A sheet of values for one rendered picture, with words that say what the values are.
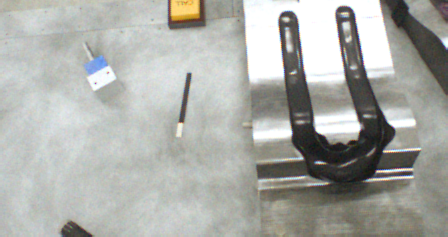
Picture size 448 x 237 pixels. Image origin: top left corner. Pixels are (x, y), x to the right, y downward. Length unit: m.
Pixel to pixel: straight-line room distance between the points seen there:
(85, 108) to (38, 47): 0.19
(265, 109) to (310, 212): 0.19
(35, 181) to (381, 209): 0.63
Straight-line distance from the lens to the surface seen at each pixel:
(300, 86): 0.90
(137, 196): 0.96
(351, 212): 0.86
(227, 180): 0.93
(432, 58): 1.03
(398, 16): 1.07
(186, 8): 1.07
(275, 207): 0.85
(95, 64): 1.04
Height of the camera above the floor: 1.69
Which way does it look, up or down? 64 degrees down
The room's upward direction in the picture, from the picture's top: 11 degrees counter-clockwise
